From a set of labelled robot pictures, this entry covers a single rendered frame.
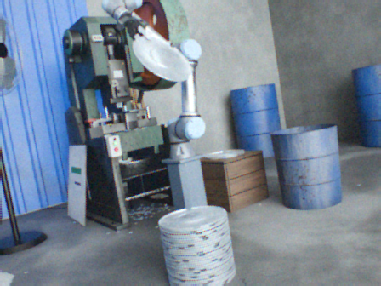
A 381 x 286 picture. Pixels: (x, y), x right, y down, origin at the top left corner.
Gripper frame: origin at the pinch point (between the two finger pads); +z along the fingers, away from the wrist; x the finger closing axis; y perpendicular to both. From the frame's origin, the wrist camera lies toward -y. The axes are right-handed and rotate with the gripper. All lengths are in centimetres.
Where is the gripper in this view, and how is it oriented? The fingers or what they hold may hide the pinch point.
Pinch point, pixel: (147, 40)
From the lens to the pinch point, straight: 170.3
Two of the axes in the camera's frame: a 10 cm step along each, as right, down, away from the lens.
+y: 6.0, -1.7, 7.8
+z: 6.7, 6.5, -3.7
